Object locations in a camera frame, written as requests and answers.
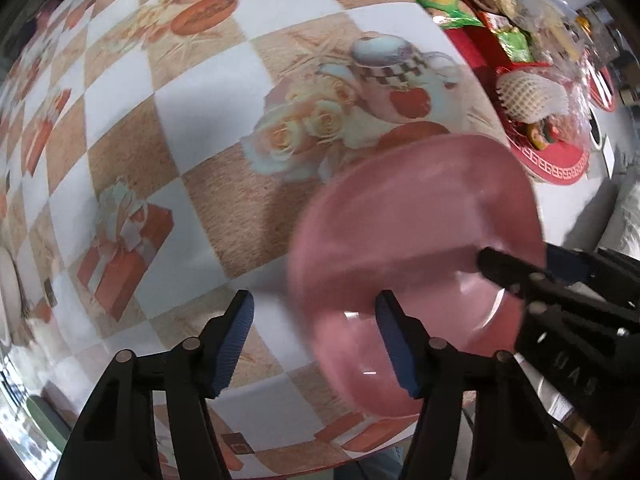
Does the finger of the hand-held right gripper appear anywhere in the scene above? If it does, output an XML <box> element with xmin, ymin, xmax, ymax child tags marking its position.
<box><xmin>545</xmin><ymin>243</ymin><xmax>640</xmax><ymax>311</ymax></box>
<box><xmin>476</xmin><ymin>246</ymin><xmax>566</xmax><ymax>311</ymax></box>

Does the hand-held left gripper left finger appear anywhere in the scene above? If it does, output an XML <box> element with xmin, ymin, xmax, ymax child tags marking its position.
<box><xmin>54</xmin><ymin>289</ymin><xmax>256</xmax><ymax>480</ymax></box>

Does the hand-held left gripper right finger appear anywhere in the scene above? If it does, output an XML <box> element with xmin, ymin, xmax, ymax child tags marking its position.
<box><xmin>375</xmin><ymin>290</ymin><xmax>576</xmax><ymax>480</ymax></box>

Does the pink plate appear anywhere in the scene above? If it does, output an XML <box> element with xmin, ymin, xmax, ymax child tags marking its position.
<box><xmin>287</xmin><ymin>134</ymin><xmax>547</xmax><ymax>418</ymax></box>

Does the white cushion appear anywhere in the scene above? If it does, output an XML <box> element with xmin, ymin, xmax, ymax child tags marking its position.
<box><xmin>595</xmin><ymin>180</ymin><xmax>640</xmax><ymax>261</ymax></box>

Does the person's blue jeans leg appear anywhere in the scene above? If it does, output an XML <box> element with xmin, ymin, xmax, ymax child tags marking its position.
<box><xmin>334</xmin><ymin>444</ymin><xmax>407</xmax><ymax>480</ymax></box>

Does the small red round tray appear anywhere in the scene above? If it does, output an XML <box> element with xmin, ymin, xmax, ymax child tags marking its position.
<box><xmin>589</xmin><ymin>66</ymin><xmax>619</xmax><ymax>113</ymax></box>

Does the fruit in white foam net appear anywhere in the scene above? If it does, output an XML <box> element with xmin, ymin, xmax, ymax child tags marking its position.
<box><xmin>496</xmin><ymin>70</ymin><xmax>571</xmax><ymax>123</ymax></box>

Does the green stool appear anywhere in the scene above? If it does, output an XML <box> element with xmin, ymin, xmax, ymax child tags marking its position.
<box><xmin>22</xmin><ymin>394</ymin><xmax>72</xmax><ymax>443</ymax></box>

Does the printed checkered tablecloth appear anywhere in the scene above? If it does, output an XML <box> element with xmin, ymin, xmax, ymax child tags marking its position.
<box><xmin>0</xmin><ymin>0</ymin><xmax>526</xmax><ymax>477</ymax></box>

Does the small green snack packet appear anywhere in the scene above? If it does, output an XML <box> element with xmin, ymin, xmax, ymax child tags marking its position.
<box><xmin>494</xmin><ymin>27</ymin><xmax>534</xmax><ymax>64</ymax></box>

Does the clear plastic bag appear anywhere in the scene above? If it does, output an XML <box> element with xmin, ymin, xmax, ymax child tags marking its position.
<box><xmin>502</xmin><ymin>0</ymin><xmax>593</xmax><ymax>63</ymax></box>

